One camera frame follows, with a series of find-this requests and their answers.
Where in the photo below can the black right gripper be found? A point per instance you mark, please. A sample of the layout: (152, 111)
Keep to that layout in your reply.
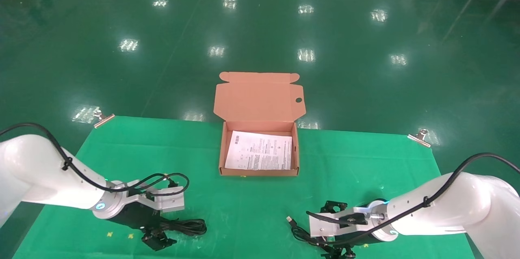
(357, 240)

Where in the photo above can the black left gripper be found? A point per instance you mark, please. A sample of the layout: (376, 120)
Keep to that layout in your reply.
(136, 216)

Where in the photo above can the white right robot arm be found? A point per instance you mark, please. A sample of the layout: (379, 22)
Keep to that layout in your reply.
(467, 206)

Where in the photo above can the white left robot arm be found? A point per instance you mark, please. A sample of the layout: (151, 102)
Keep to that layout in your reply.
(36, 173)

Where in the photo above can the orange cardboard box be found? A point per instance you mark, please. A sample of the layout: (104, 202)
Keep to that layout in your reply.
(258, 102)

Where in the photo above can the green table mat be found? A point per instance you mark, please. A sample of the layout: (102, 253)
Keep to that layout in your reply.
(252, 206)

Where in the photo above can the white printed instruction sheet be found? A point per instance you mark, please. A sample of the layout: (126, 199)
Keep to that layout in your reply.
(260, 151)

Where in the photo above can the metal mat clip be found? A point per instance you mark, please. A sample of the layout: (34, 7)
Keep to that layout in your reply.
(103, 119)
(420, 138)

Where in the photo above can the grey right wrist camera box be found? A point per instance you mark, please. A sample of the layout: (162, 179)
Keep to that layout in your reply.
(325, 225)

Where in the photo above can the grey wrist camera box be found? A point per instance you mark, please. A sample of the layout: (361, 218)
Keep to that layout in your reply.
(325, 225)
(170, 201)

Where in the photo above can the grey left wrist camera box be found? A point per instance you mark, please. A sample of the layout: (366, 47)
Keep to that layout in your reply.
(170, 201)

